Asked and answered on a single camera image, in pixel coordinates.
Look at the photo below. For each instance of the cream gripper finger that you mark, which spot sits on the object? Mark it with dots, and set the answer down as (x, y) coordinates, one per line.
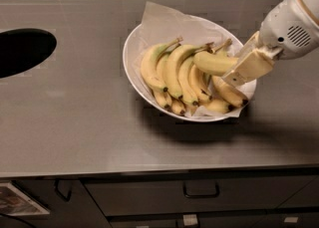
(251, 44)
(254, 65)

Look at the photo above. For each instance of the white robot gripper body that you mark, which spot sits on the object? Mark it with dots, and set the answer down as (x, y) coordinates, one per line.
(288, 25)

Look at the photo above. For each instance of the large front yellow banana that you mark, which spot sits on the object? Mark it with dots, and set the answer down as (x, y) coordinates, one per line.
(214, 64)

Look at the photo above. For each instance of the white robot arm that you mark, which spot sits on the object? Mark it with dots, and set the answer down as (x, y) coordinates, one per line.
(289, 31)

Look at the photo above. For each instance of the rightmost yellow banana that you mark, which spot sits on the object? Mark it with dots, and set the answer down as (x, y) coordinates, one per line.
(229, 93)

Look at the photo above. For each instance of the bottom yellow banana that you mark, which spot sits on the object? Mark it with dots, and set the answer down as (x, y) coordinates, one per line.
(218, 106)

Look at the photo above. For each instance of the inner yellow banana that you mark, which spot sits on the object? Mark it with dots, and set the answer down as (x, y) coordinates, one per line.
(198, 85)

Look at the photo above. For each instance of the white oval bowl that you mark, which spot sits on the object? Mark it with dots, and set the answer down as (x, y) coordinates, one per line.
(131, 56)

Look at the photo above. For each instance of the small lower middle banana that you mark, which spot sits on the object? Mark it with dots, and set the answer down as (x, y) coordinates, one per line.
(177, 107)

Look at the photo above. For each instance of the leftmost greenish yellow banana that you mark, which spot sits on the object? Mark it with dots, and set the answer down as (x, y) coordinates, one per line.
(149, 64)

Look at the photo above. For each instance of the white paper liner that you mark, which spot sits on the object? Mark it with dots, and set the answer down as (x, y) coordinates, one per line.
(172, 26)

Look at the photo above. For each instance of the white label right drawer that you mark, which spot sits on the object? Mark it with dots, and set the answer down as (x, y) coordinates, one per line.
(291, 220)

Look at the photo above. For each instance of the white label drawer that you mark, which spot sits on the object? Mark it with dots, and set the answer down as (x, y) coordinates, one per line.
(291, 220)
(190, 220)

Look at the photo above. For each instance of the white label lower drawer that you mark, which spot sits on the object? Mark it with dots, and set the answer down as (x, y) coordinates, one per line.
(190, 220)

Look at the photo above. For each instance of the grey drawer front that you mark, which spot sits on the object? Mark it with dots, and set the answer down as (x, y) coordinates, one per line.
(166, 197)

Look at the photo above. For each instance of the dark round sink hole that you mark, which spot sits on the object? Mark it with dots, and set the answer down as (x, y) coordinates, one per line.
(23, 49)

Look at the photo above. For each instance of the grey cabinet door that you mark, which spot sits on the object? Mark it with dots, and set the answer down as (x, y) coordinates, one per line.
(80, 212)

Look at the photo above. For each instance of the picture book on floor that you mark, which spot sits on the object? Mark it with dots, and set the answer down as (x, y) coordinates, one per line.
(16, 202)

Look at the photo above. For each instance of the black drawer handle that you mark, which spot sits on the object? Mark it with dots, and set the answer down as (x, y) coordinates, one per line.
(204, 190)

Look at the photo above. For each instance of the black cabinet door handle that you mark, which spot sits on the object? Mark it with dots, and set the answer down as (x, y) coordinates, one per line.
(63, 189)

